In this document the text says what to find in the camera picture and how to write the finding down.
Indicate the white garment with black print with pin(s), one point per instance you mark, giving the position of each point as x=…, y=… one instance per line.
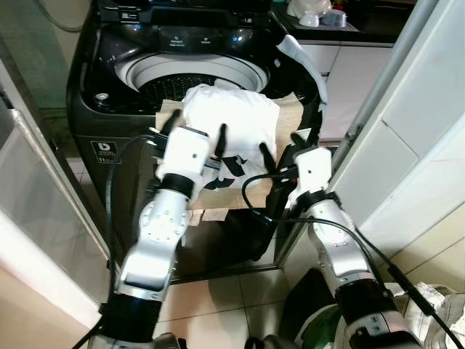
x=232, y=116

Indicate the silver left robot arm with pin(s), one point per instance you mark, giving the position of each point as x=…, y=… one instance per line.
x=156, y=233

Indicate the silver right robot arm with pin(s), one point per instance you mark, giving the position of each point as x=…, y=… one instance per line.
x=334, y=240

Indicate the black top-load washing machine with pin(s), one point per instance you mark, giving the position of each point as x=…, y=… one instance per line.
x=116, y=65

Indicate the white paper tag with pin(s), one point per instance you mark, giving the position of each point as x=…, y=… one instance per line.
x=217, y=214
x=194, y=215

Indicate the white drawer cabinet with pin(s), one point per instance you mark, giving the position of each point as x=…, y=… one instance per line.
x=356, y=80

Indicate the white cabinet door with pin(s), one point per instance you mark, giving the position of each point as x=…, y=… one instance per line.
x=414, y=123

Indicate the small clear cup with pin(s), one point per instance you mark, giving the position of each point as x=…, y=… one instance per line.
x=336, y=19

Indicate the sliding glass door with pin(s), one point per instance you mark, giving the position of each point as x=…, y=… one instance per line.
x=43, y=182

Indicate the green cloth item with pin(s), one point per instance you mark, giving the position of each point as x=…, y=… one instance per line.
x=320, y=334

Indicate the robot right leg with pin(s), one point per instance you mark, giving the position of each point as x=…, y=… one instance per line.
x=267, y=343

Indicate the robot leg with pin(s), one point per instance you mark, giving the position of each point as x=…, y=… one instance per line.
x=167, y=342
x=267, y=343

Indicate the robot left leg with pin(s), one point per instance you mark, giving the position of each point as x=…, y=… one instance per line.
x=167, y=342

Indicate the white laundry pile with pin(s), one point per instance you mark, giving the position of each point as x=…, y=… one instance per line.
x=443, y=320

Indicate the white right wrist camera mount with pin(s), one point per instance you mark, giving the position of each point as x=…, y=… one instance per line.
x=311, y=171

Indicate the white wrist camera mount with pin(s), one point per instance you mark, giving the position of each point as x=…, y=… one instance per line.
x=185, y=153
x=311, y=171

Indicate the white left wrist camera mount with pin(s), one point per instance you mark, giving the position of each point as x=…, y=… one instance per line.
x=185, y=153

